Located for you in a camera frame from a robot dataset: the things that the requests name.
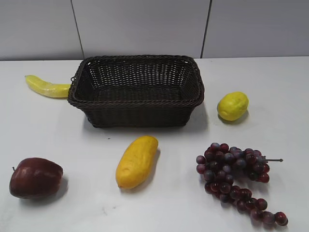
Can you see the yellow banana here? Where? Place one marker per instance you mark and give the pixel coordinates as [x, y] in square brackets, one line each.
[46, 88]

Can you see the purple grape bunch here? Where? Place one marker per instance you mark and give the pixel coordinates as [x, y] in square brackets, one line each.
[221, 164]

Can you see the orange yellow mango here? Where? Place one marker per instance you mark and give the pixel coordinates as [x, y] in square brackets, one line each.
[136, 163]

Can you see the yellow lemon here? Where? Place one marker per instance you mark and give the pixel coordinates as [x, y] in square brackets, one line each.
[232, 106]

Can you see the dark red apple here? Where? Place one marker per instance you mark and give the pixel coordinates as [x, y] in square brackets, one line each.
[35, 178]

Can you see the black wicker basket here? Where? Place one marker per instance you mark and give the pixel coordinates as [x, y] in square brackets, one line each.
[140, 91]

